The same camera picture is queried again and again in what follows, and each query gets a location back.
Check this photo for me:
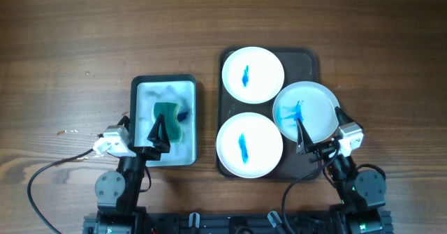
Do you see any green and yellow sponge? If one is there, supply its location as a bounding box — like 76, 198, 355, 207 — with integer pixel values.
152, 102, 182, 142

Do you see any brown plastic serving tray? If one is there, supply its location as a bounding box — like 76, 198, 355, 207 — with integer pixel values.
217, 47, 322, 181

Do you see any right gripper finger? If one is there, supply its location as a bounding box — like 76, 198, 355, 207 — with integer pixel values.
335, 106, 354, 126
296, 119, 314, 154

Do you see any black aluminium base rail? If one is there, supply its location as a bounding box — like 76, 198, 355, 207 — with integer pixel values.
82, 211, 395, 234

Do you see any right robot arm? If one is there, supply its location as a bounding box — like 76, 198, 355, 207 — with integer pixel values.
285, 107, 394, 234

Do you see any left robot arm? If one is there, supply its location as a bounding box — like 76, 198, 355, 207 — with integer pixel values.
84, 114, 170, 234

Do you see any white plate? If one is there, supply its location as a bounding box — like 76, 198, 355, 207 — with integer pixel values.
272, 81, 339, 143
216, 112, 284, 179
221, 47, 285, 104

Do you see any black tray with water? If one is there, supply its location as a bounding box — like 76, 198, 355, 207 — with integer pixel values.
129, 74, 198, 168

